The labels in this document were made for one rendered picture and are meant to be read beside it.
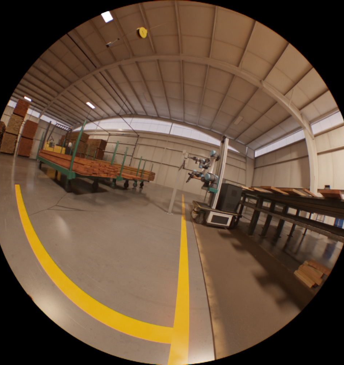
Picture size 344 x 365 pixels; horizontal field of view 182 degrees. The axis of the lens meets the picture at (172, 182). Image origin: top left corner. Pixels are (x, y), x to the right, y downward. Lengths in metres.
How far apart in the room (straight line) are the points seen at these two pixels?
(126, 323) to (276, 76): 7.77
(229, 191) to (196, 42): 6.50
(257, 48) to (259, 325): 6.99
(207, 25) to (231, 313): 7.04
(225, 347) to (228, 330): 0.11
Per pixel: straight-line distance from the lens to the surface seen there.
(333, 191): 1.18
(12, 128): 9.04
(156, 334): 0.66
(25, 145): 8.96
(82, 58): 11.01
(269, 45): 6.60
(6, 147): 8.98
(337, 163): 8.05
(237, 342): 0.79
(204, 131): 11.83
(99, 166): 2.00
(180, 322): 0.70
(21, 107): 9.18
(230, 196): 2.07
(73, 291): 0.75
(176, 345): 0.67
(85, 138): 11.04
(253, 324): 0.88
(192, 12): 6.44
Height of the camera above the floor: 0.65
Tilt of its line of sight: 1 degrees down
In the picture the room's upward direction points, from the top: 14 degrees clockwise
